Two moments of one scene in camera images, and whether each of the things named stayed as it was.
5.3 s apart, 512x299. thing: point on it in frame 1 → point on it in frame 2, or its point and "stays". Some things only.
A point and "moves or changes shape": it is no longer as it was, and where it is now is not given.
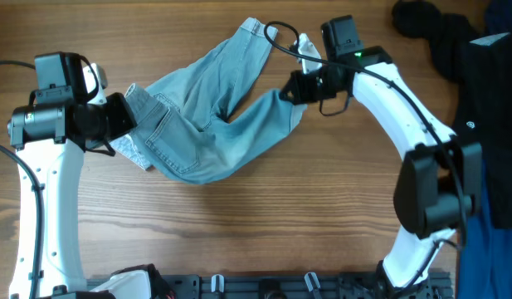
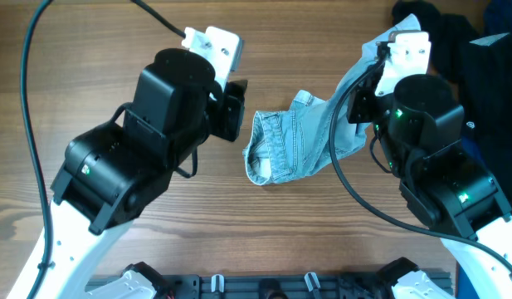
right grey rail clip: x=309 y=281 stays
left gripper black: x=126 y=120 → x=232 y=104
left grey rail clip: x=221 y=283 stays
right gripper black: x=299 y=94 → x=359 y=95
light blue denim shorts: x=182 y=133 moves or changes shape
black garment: x=482 y=62 stays
